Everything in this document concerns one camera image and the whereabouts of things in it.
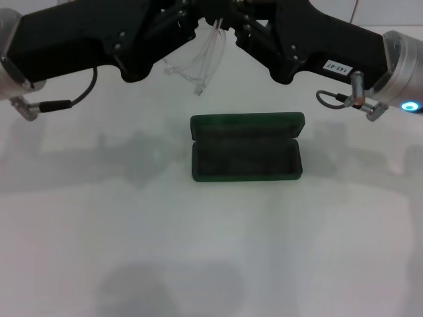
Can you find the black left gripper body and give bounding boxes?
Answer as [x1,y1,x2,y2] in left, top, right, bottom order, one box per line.
[6,0,160,89]

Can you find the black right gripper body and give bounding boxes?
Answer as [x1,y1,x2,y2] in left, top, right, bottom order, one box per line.
[270,0,390,86]

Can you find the clear white glasses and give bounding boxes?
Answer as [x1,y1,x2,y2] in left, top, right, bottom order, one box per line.
[162,17,229,98]

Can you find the left arm cable with plug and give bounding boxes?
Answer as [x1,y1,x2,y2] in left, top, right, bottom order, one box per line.
[9,67,98,123]

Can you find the green glasses case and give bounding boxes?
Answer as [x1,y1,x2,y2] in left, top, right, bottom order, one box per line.
[190,112,306,184]

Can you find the right arm cable with plug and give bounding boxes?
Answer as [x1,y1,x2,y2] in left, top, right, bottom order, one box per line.
[316,70,390,123]

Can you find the arm cable with plug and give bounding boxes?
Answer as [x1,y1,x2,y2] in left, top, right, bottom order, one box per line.
[316,70,390,123]
[9,67,98,123]

